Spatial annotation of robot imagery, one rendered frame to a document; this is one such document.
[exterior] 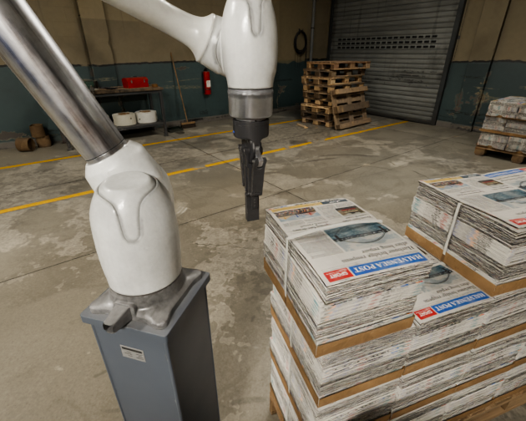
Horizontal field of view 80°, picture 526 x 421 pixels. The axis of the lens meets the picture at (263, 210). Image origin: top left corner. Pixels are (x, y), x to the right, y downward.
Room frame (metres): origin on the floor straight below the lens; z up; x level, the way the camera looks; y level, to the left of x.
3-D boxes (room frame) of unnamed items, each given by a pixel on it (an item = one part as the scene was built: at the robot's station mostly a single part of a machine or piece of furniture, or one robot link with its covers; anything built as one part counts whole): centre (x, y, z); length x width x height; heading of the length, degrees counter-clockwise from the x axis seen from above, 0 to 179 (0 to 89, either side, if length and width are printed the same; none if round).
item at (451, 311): (0.89, -0.64, 0.42); 1.17 x 0.39 x 0.83; 109
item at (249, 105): (0.66, 0.02, 1.39); 0.09 x 0.09 x 0.06
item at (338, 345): (0.62, -0.23, 0.86); 0.29 x 0.16 x 0.04; 109
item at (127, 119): (5.94, 2.79, 0.55); 1.80 x 0.70 x 1.09; 127
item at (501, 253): (0.93, -0.76, 0.95); 0.38 x 0.29 x 0.23; 18
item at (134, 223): (0.56, 0.26, 1.17); 0.18 x 0.16 x 0.22; 17
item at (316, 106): (7.62, -1.63, 0.65); 1.33 x 0.94 x 1.30; 131
